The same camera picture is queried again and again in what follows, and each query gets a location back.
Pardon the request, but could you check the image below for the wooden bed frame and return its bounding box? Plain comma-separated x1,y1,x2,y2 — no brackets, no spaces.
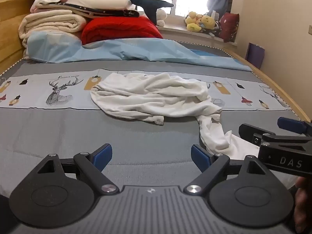
227,50,311,122

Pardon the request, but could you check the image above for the dark patterned folded cloth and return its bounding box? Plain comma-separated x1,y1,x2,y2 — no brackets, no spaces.
36,4,140,19

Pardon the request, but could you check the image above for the wooden headboard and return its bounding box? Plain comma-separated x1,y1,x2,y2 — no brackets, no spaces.
0,0,41,76

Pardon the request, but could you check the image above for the white folded quilt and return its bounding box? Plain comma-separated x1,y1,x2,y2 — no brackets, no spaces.
34,0,137,11

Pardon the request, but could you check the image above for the light blue sheet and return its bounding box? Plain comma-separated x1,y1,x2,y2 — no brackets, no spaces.
24,30,253,72

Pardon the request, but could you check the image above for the pale yellow plush toy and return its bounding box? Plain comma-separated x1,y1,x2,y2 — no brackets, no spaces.
187,11,204,24

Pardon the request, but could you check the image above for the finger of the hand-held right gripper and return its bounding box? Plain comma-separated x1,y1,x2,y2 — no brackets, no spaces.
277,117,312,136
238,123,277,147

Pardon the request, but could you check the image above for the person's right hand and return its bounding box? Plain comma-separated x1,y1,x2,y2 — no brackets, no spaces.
294,177,312,227

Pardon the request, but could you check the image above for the white plush toy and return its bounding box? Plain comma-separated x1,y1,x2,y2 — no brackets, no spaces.
156,8,167,27

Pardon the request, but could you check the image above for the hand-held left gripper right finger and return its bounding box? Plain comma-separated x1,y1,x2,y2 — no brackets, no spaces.
183,144,266,197

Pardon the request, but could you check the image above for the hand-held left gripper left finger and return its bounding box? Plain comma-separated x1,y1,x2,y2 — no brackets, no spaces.
36,143,120,196

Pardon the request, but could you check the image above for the white windowsill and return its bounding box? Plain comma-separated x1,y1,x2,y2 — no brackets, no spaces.
158,24,238,47

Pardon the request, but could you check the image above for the white t-shirt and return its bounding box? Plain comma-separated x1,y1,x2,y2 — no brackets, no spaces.
90,72,266,162

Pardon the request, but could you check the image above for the red folded blanket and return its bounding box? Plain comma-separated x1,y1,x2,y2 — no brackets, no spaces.
81,17,163,46

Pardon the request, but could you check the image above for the cream folded blanket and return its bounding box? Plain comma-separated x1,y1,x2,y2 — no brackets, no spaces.
18,12,88,47

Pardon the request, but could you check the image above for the dark red cushion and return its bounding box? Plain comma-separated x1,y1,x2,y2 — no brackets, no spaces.
221,12,240,43

